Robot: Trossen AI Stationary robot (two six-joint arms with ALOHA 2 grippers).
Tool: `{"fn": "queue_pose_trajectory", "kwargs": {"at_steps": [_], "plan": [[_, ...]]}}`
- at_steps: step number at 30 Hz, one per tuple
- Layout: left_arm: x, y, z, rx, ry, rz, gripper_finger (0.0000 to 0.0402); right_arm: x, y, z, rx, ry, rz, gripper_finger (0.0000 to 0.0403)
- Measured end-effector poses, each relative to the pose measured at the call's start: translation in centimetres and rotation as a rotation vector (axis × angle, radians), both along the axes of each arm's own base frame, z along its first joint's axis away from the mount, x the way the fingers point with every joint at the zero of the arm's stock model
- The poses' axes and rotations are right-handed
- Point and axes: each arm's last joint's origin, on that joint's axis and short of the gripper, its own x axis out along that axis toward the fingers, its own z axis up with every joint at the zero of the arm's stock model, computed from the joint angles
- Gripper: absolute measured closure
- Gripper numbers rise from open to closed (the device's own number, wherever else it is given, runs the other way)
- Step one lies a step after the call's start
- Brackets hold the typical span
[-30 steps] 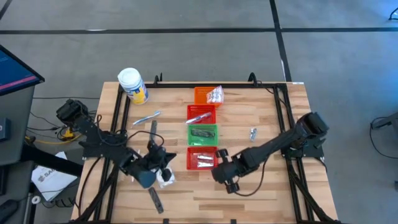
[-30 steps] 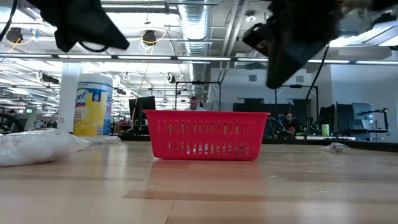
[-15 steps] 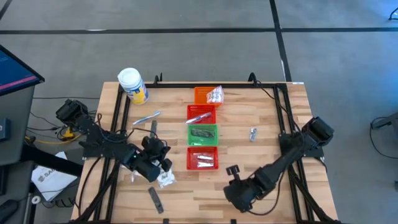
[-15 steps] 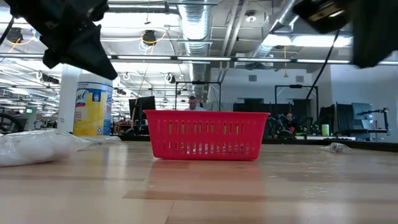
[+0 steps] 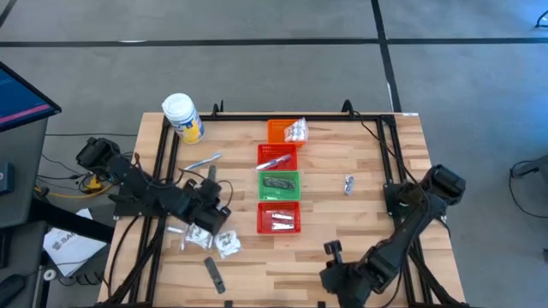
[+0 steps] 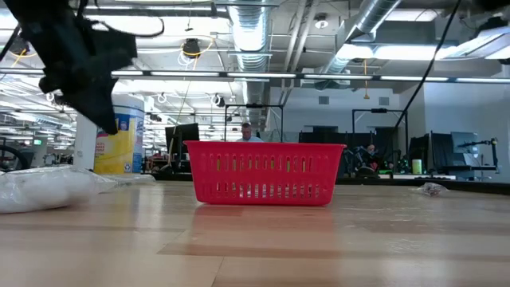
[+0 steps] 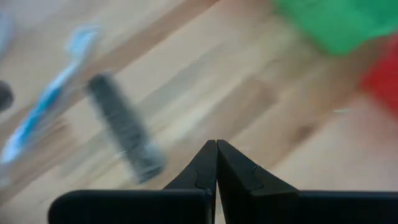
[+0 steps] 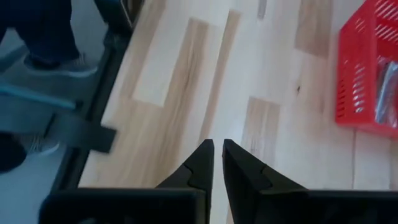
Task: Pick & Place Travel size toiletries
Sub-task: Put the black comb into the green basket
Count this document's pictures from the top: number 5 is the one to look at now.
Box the grey desk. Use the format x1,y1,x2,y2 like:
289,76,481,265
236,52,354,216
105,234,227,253
0,117,49,230

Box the blue toothbrush in bag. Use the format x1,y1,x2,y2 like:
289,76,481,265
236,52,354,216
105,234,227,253
183,151,223,172

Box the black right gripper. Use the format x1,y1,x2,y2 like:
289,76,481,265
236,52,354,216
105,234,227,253
320,240,389,308

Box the looped black floor cable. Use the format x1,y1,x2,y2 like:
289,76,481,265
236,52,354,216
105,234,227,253
507,160,548,220

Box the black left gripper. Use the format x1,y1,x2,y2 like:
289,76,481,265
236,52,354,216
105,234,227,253
183,177,232,235

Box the orange plastic basket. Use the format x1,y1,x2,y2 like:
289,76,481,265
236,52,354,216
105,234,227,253
266,119,306,147

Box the blue screen monitor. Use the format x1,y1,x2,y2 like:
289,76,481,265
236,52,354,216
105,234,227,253
0,62,63,133

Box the green plastic basket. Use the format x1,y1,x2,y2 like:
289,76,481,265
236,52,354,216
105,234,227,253
258,170,301,202

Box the white yellow wipes canister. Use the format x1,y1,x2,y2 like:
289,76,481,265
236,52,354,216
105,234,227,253
161,92,206,145

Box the red plastic basket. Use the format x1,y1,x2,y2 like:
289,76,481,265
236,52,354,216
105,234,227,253
256,201,302,234
256,143,299,171

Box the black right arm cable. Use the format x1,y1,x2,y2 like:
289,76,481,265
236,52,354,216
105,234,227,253
353,111,432,308

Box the black aluminium table frame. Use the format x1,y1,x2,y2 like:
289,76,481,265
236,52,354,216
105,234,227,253
102,98,466,308

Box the black desk foot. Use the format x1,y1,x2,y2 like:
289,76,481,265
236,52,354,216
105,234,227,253
27,198,116,244

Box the yellow floor cable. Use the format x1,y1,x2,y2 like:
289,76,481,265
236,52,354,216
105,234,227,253
33,170,115,201

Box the black rounded device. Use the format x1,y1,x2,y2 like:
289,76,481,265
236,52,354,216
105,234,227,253
0,273,27,308

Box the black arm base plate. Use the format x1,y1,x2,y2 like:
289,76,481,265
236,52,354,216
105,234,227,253
384,182,447,218
111,194,177,218

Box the black desk device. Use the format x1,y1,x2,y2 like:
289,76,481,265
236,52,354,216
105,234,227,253
0,161,15,193

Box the white printed booklet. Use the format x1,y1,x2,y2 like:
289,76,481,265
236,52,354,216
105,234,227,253
42,208,108,278

